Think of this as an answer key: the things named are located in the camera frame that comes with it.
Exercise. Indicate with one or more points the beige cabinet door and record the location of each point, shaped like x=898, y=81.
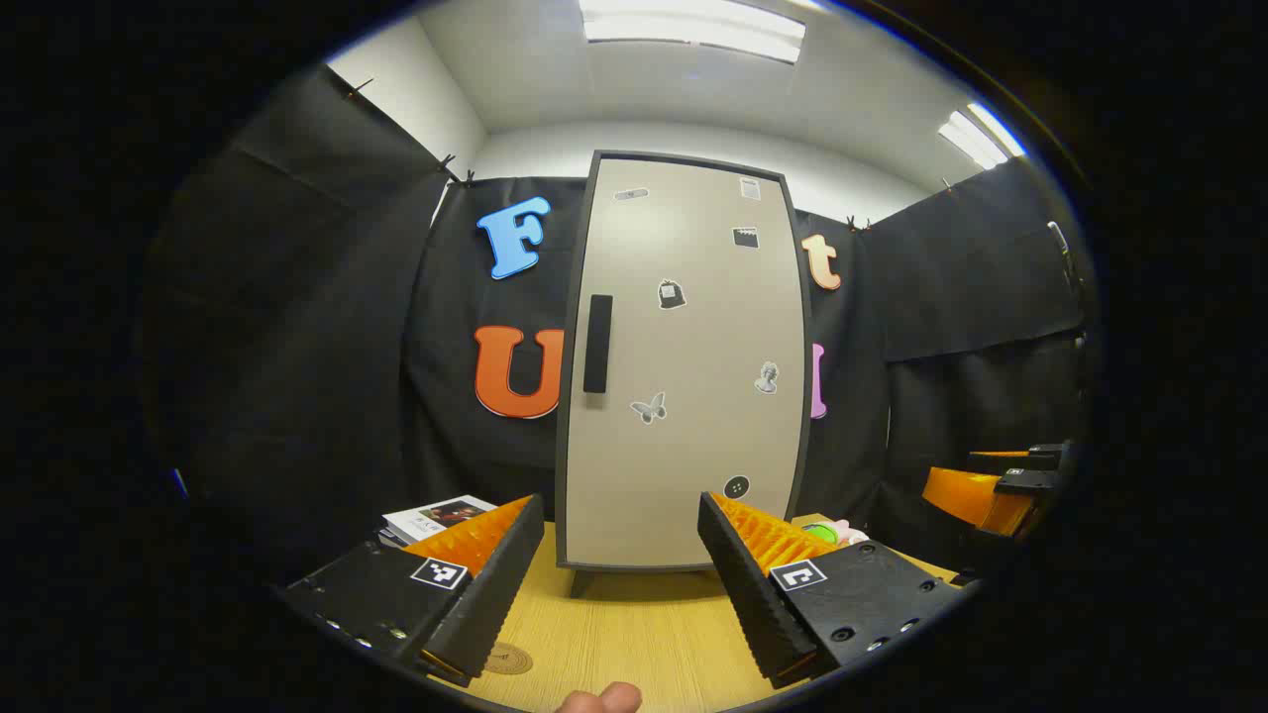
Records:
x=693, y=446

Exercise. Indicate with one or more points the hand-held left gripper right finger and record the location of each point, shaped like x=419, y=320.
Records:
x=748, y=584

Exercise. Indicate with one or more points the long ceiling light panel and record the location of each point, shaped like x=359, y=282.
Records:
x=693, y=30

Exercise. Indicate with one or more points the green and pink toy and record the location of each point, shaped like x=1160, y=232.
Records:
x=827, y=533

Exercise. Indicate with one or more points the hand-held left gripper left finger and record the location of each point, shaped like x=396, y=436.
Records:
x=495, y=584

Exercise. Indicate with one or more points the white book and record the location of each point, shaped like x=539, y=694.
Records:
x=436, y=515

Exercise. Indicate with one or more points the dark grey cabinet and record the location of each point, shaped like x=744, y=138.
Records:
x=561, y=495

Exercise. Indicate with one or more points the narrow ceiling light panel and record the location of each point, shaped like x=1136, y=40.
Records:
x=981, y=134

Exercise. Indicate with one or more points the round brown coaster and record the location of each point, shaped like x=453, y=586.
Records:
x=510, y=661

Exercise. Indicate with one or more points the black backdrop cloth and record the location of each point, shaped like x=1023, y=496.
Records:
x=297, y=347

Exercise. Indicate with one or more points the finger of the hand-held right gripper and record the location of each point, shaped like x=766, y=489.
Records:
x=976, y=500

